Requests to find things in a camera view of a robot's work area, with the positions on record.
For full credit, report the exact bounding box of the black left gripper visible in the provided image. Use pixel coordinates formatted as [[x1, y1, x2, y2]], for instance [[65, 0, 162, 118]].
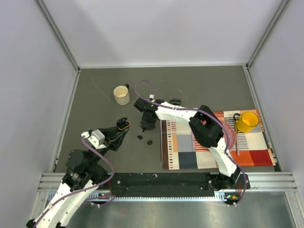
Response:
[[86, 123, 129, 169]]

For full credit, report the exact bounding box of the glossy black gold-trim charging case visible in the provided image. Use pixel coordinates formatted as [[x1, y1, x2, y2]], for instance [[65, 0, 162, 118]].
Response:
[[116, 117, 131, 131]]

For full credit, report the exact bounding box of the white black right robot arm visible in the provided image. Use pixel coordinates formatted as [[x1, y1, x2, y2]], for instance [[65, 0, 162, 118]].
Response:
[[134, 98, 248, 188]]

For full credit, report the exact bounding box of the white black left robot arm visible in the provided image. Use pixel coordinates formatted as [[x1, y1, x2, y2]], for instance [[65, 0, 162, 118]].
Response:
[[26, 122, 130, 228]]

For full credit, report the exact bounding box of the colourful patchwork placemat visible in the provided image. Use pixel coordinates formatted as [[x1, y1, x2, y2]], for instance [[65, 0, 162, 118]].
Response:
[[161, 111, 277, 170]]

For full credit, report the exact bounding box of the cream dimpled ceramic mug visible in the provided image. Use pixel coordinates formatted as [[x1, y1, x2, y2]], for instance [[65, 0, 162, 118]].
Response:
[[113, 84, 130, 105]]

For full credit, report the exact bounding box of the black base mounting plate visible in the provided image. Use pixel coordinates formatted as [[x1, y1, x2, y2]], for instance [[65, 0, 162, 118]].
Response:
[[110, 172, 250, 197]]

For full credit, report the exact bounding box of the pink dotted plate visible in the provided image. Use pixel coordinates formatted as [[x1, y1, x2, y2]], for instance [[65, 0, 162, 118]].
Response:
[[220, 120, 237, 151]]

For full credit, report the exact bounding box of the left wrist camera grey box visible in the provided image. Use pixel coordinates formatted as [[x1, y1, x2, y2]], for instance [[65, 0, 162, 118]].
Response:
[[88, 130, 106, 150]]

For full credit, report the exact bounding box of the yellow mug black handle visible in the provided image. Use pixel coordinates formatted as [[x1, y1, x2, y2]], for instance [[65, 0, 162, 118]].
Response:
[[233, 112, 259, 133]]

